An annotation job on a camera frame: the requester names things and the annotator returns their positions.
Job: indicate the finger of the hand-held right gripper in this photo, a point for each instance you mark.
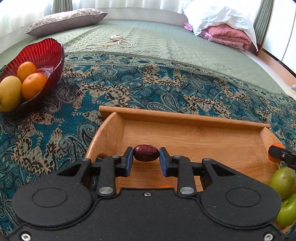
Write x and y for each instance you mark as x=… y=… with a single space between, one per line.
x=285 y=157

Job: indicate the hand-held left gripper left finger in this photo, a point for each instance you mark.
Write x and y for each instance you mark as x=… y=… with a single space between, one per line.
x=129 y=163

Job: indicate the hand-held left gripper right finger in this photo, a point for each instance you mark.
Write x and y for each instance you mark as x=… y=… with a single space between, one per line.
x=164 y=163

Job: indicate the mandarin orange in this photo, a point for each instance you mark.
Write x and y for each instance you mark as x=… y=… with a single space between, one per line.
x=274 y=162

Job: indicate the red dried date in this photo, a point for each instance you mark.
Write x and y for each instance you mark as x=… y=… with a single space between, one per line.
x=146 y=153

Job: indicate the green apple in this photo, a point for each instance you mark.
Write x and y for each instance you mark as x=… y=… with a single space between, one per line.
x=282 y=182
x=288 y=212

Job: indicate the wooden serving tray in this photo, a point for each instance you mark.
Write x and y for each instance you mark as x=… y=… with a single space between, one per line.
x=208 y=139

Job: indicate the teal paisley blanket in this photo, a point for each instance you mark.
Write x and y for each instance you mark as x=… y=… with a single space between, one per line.
x=138 y=85

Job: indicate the white wardrobe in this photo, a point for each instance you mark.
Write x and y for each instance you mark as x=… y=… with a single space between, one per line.
x=282 y=34

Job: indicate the green quilted bedspread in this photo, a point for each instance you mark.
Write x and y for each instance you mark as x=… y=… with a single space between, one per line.
x=166 y=39

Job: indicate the pink folded blanket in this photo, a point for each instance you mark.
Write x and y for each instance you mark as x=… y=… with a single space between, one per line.
x=229 y=36

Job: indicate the red ribbed glass bowl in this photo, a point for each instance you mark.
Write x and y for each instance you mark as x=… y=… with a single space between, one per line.
x=46 y=54

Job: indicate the green curtain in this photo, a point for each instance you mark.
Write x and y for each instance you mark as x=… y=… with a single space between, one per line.
x=61 y=4
x=262 y=20

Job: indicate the yellow mango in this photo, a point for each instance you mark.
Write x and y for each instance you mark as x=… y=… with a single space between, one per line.
x=9 y=93

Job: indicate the white duvet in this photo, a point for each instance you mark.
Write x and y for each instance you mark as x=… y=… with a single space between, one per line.
x=222 y=16

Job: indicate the floral patterned pillow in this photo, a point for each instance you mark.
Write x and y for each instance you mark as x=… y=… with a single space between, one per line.
x=67 y=20

